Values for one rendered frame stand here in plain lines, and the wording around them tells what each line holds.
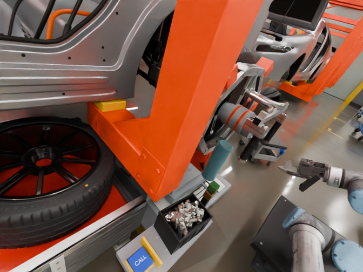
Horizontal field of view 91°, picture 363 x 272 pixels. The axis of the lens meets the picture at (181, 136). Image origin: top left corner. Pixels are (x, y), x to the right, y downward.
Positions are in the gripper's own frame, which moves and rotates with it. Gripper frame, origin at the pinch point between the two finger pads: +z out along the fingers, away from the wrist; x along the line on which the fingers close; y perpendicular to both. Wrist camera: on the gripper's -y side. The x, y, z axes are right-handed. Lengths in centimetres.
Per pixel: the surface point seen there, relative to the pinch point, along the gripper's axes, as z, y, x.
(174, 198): 60, -32, 21
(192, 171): 63, -23, -6
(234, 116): 22.7, 28.8, 12.9
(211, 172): 31.2, -3.4, 20.6
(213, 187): 19.3, 1.1, 40.5
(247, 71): 16, 50, 19
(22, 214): 64, 2, 97
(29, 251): 72, -20, 97
